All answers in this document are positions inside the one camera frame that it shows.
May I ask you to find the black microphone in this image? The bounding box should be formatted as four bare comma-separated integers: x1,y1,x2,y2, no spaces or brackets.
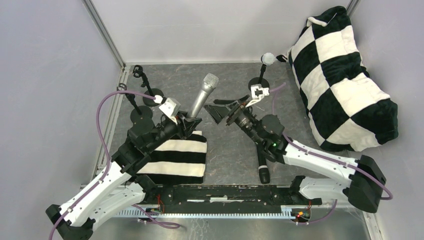
256,146,271,184

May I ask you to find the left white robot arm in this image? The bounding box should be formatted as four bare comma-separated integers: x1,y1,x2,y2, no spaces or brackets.
46,112,207,240

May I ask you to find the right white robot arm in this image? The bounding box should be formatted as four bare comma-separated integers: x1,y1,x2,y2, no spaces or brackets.
204,96,393,213

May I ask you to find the black white checkered pillow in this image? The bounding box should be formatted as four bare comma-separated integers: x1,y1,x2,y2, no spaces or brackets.
277,6,399,152

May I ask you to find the silver grey microphone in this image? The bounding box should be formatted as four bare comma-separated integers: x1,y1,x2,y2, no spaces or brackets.
186,73,219,118

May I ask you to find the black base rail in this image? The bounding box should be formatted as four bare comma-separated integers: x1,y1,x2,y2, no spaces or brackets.
140,185,323,214

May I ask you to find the black mic stand back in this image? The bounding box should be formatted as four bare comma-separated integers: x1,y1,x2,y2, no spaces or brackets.
132,65,164,107

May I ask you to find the black white striped cloth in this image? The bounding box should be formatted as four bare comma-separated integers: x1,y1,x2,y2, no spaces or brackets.
137,130,208,186

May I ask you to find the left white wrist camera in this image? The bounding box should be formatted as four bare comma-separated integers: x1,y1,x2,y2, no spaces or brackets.
154,95,181,118

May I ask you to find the white microphone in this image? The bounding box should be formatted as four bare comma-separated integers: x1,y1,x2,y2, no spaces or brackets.
260,52,276,66

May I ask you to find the black mic stand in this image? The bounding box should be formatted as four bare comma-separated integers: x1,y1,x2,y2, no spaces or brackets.
248,64,270,90
132,65,164,107
124,93,154,129

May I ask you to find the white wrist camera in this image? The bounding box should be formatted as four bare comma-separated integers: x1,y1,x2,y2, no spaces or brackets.
154,95,181,118
246,84,270,108

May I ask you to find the white cable duct strip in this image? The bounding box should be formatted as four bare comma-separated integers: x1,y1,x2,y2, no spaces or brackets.
114,206,305,220

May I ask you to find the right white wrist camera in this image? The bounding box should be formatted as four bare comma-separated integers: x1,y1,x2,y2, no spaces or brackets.
246,84,270,108

